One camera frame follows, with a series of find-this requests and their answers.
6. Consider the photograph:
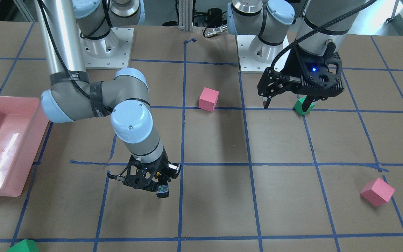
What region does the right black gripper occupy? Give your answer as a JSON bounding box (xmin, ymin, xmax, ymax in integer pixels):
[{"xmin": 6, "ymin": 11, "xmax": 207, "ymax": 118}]
[{"xmin": 107, "ymin": 154, "xmax": 181, "ymax": 191}]

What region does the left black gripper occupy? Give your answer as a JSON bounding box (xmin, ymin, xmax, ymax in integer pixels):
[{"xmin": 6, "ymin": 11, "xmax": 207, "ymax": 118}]
[{"xmin": 257, "ymin": 44, "xmax": 344, "ymax": 115}]

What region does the yellow push button switch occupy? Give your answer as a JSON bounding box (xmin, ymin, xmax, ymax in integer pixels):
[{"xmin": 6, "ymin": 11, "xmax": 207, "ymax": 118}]
[{"xmin": 155, "ymin": 172, "xmax": 170, "ymax": 199}]

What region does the green cube near left arm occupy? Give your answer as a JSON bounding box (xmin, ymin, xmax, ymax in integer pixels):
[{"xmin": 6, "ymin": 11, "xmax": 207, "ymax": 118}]
[{"xmin": 293, "ymin": 99, "xmax": 303, "ymax": 116}]

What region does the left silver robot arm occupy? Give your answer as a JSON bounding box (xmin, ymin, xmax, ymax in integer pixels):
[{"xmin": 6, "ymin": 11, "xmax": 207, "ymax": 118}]
[{"xmin": 226, "ymin": 0, "xmax": 374, "ymax": 115}]

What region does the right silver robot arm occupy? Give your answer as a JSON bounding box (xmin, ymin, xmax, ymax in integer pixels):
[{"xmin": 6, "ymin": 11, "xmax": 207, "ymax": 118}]
[{"xmin": 36, "ymin": 0, "xmax": 181, "ymax": 198}]

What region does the pink cube centre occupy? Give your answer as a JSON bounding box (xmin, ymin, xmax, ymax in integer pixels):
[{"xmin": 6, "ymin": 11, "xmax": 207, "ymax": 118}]
[{"xmin": 198, "ymin": 87, "xmax": 219, "ymax": 112}]

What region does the pink cube near edge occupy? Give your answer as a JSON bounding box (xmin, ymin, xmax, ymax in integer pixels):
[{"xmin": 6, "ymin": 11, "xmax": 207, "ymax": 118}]
[{"xmin": 360, "ymin": 177, "xmax": 395, "ymax": 207}]

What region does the green cube near tray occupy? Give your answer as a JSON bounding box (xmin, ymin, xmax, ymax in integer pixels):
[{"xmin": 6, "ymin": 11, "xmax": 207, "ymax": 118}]
[{"xmin": 7, "ymin": 239, "xmax": 39, "ymax": 252}]

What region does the pink plastic tray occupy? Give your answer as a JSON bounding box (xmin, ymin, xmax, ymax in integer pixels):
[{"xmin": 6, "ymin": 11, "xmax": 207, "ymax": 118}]
[{"xmin": 0, "ymin": 96, "xmax": 49, "ymax": 197}]

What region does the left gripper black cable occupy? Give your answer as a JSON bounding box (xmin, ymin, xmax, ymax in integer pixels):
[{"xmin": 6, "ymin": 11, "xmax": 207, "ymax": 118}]
[{"xmin": 270, "ymin": 0, "xmax": 377, "ymax": 79}]

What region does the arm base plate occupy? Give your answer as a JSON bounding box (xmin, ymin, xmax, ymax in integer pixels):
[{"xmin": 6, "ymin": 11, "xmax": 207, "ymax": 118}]
[
  {"xmin": 236, "ymin": 35, "xmax": 289, "ymax": 74},
  {"xmin": 79, "ymin": 28, "xmax": 135, "ymax": 70}
]

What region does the aluminium frame post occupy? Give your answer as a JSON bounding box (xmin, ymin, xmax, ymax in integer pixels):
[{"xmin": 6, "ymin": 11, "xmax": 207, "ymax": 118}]
[{"xmin": 176, "ymin": 0, "xmax": 194, "ymax": 33}]

